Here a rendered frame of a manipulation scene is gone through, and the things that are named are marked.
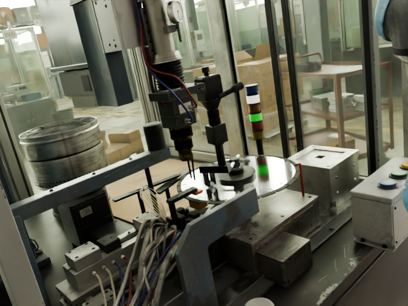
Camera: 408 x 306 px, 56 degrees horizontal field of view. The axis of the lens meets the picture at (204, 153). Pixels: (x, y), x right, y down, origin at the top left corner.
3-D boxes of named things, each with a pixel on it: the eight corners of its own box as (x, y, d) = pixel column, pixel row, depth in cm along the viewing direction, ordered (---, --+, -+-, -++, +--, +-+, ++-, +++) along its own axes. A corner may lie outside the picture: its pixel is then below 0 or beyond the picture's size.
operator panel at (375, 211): (396, 200, 122) (394, 155, 118) (434, 207, 114) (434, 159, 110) (353, 240, 105) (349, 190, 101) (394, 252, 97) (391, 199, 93)
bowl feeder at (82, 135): (98, 187, 184) (78, 115, 173) (132, 200, 161) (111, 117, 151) (34, 215, 165) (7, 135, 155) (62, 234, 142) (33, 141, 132)
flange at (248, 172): (263, 173, 109) (262, 166, 108) (231, 187, 104) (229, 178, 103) (241, 166, 118) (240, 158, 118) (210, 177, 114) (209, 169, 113)
